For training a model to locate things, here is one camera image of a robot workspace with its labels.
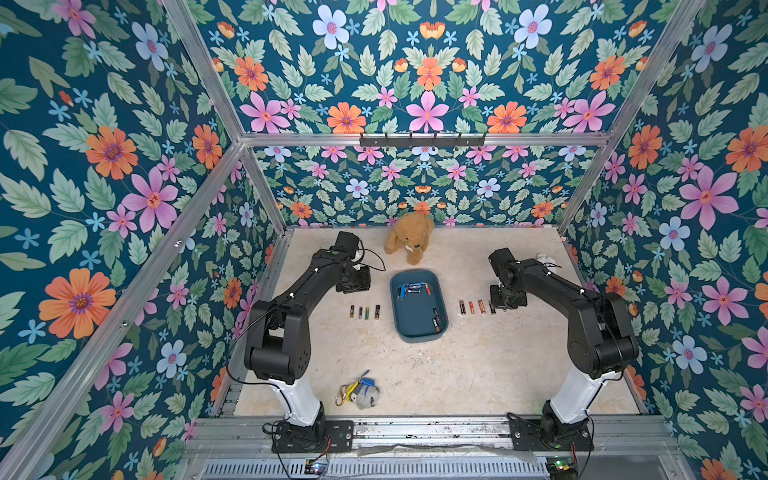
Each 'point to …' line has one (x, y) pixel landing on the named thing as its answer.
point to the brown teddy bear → (411, 231)
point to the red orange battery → (472, 308)
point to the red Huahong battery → (482, 307)
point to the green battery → (367, 312)
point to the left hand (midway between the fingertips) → (369, 282)
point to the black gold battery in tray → (352, 310)
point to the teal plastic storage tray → (420, 304)
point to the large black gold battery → (492, 308)
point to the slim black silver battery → (360, 317)
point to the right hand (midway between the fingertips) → (504, 302)
